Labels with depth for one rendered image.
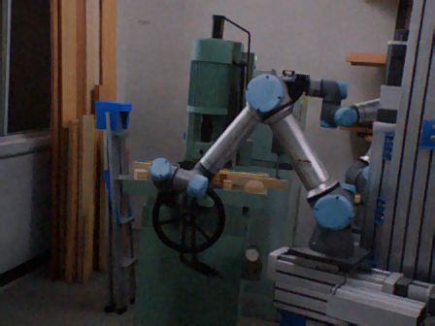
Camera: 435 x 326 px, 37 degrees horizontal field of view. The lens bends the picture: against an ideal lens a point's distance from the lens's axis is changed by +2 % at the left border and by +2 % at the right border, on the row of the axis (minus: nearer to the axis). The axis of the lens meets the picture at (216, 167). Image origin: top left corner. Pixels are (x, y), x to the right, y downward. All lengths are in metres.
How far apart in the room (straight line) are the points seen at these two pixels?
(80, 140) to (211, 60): 1.54
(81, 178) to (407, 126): 2.33
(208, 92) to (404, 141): 0.87
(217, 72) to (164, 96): 2.57
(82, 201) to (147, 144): 1.39
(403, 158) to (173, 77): 3.23
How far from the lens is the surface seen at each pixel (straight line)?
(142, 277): 2.80
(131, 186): 2.72
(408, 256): 2.30
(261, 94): 1.99
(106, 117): 3.55
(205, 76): 2.71
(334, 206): 1.99
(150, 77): 5.29
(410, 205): 2.27
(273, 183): 2.80
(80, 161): 4.04
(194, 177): 2.10
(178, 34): 5.23
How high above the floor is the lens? 1.38
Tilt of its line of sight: 8 degrees down
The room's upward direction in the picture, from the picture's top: 5 degrees clockwise
